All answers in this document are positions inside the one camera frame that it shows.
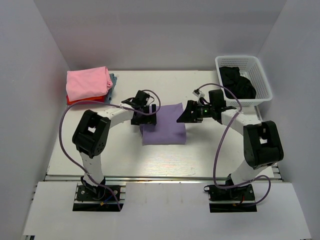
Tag purple t shirt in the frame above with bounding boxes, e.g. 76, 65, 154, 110
140, 103, 187, 146

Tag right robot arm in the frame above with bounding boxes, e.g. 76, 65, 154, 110
177, 89, 284, 190

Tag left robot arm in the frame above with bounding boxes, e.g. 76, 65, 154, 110
72, 90, 157, 194

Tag black t shirt in basket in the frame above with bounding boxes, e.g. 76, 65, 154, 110
219, 66, 257, 100

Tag blue folded t shirt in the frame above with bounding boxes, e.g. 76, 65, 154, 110
104, 73, 118, 104

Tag red folded t shirt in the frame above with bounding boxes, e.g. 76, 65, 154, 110
66, 95, 106, 105

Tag white plastic basket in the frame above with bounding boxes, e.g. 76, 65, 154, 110
215, 55, 273, 108

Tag pink folded t shirt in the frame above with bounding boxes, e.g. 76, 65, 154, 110
66, 66, 113, 101

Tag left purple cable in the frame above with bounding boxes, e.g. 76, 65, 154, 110
59, 89, 161, 211

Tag purple cable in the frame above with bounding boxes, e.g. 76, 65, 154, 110
59, 89, 161, 211
194, 83, 272, 208

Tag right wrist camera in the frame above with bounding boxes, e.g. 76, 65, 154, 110
192, 89, 205, 99

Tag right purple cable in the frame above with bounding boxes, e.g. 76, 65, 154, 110
194, 83, 272, 208

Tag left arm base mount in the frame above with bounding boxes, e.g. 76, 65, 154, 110
72, 184, 125, 213

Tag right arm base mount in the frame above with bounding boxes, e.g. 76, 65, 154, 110
203, 184, 257, 213

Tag aluminium rail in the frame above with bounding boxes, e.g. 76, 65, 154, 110
44, 174, 283, 182

